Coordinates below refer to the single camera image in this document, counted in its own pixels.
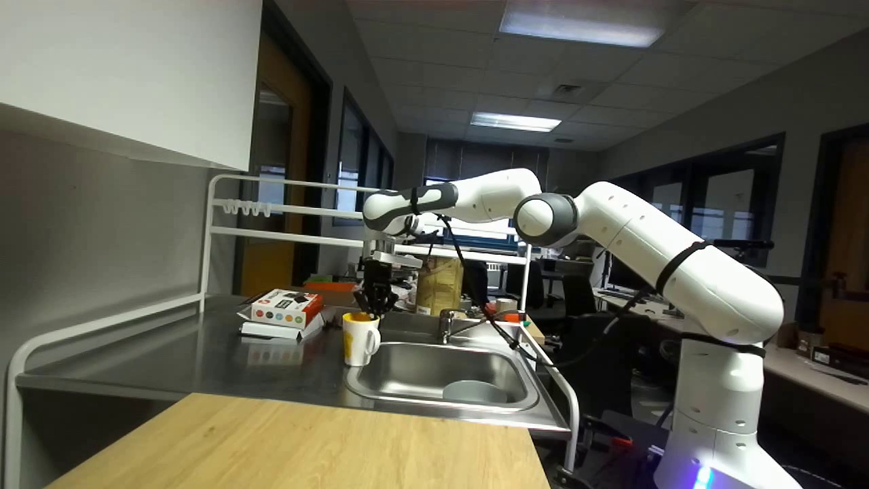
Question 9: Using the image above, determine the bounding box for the dark framed door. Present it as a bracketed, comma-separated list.
[796, 124, 869, 361]

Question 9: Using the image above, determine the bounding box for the office desk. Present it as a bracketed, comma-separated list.
[763, 338, 869, 420]

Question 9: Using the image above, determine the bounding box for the colourful small box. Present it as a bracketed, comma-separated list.
[246, 285, 326, 331]

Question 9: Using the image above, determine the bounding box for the ceiling air vent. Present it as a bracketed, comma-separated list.
[545, 81, 587, 104]

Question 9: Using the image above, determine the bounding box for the white mug yellow inside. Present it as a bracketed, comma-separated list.
[338, 310, 386, 369]

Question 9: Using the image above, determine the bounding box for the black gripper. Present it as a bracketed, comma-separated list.
[356, 250, 399, 320]

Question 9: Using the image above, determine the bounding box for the light blue bowl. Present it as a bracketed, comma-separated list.
[439, 378, 512, 407]

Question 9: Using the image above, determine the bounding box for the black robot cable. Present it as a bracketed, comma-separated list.
[424, 212, 663, 376]

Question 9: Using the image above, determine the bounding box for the flat white box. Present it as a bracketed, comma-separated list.
[235, 308, 338, 345]

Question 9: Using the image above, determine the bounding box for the chrome sink faucet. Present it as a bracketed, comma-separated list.
[436, 308, 483, 349]

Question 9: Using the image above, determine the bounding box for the small red object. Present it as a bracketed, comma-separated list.
[485, 296, 530, 326]

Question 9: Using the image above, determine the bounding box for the stainless steel sink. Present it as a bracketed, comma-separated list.
[341, 338, 543, 422]

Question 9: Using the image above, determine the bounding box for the white wire shelf rack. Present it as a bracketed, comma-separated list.
[197, 172, 536, 316]

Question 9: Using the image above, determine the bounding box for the white wall cabinet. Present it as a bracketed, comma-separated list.
[0, 0, 266, 174]

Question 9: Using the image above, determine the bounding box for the brown wooden door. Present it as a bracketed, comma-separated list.
[235, 31, 331, 300]

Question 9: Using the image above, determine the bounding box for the orange tray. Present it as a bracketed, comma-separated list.
[300, 277, 361, 308]

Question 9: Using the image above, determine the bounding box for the yellow sponge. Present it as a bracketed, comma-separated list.
[412, 257, 467, 318]

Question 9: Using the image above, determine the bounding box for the large ceiling light panel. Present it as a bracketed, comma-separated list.
[496, 0, 668, 52]

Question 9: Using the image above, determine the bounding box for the small ceiling light panel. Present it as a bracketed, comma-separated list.
[467, 109, 564, 137]

